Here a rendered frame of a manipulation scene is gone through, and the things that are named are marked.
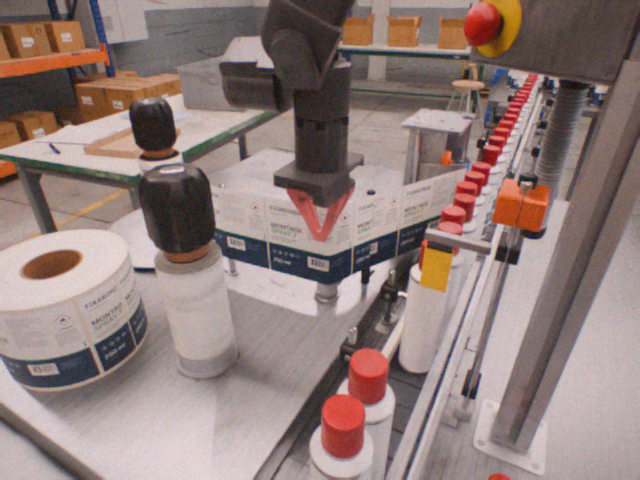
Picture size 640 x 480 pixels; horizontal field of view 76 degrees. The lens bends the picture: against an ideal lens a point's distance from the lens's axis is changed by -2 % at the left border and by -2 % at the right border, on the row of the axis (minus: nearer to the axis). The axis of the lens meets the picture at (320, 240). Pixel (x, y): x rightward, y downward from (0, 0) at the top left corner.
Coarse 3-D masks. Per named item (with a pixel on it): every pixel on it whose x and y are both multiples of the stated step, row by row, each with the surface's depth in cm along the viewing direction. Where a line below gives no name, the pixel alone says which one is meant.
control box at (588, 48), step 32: (480, 0) 41; (512, 0) 38; (544, 0) 35; (576, 0) 33; (608, 0) 31; (512, 32) 39; (544, 32) 36; (576, 32) 34; (608, 32) 31; (480, 64) 44; (512, 64) 40; (544, 64) 37; (576, 64) 34; (608, 64) 32
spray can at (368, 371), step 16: (368, 352) 35; (352, 368) 34; (368, 368) 34; (384, 368) 34; (352, 384) 34; (368, 384) 33; (384, 384) 34; (368, 400) 34; (384, 400) 35; (368, 416) 35; (384, 416) 35; (368, 432) 35; (384, 432) 36; (384, 448) 38; (384, 464) 40
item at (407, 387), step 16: (496, 224) 98; (480, 240) 91; (480, 256) 86; (480, 272) 81; (400, 368) 60; (400, 384) 57; (416, 384) 57; (400, 400) 55; (416, 400) 55; (432, 400) 55; (400, 416) 53; (400, 432) 51; (416, 448) 49
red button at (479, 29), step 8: (472, 8) 39; (480, 8) 38; (488, 8) 38; (496, 8) 38; (472, 16) 39; (480, 16) 38; (488, 16) 38; (496, 16) 38; (464, 24) 40; (472, 24) 39; (480, 24) 38; (488, 24) 38; (496, 24) 38; (464, 32) 40; (472, 32) 39; (480, 32) 38; (488, 32) 38; (496, 32) 38; (472, 40) 40; (480, 40) 39; (488, 40) 39
